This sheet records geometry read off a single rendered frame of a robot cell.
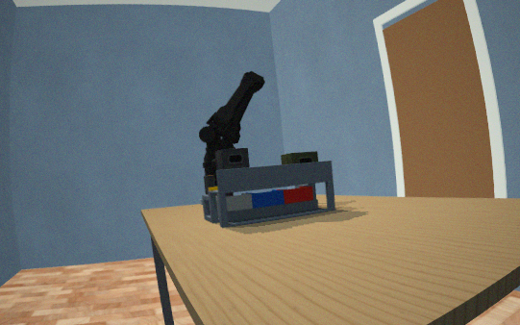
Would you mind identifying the olive green case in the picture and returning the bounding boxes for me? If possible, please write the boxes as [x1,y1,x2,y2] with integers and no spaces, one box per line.
[281,151,318,164]

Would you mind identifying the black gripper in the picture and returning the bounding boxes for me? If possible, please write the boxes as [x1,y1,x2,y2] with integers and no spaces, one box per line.
[203,143,224,180]

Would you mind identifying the grey metal shelf rack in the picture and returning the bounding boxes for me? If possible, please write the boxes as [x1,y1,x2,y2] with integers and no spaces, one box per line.
[200,161,335,228]

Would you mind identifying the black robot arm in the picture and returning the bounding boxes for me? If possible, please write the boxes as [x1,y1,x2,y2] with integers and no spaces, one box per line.
[199,71,265,149]

